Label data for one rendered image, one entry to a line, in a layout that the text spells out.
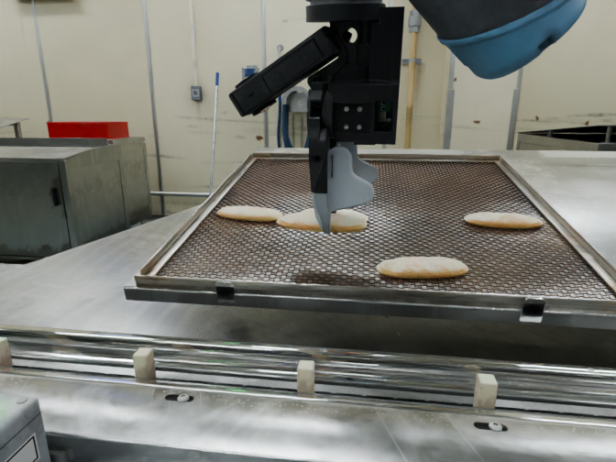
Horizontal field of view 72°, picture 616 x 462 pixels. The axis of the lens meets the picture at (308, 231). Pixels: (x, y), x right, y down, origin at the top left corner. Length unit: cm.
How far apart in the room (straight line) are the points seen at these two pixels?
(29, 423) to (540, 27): 38
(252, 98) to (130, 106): 420
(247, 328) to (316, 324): 8
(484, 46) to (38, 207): 298
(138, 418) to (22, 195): 290
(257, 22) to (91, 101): 181
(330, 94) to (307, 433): 27
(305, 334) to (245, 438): 22
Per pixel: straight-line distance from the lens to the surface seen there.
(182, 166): 441
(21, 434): 32
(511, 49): 30
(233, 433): 31
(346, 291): 43
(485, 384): 36
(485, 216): 62
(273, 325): 52
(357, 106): 40
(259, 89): 41
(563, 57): 432
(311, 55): 40
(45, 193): 308
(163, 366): 41
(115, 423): 34
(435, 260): 49
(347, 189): 41
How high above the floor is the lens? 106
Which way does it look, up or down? 15 degrees down
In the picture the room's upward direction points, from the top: straight up
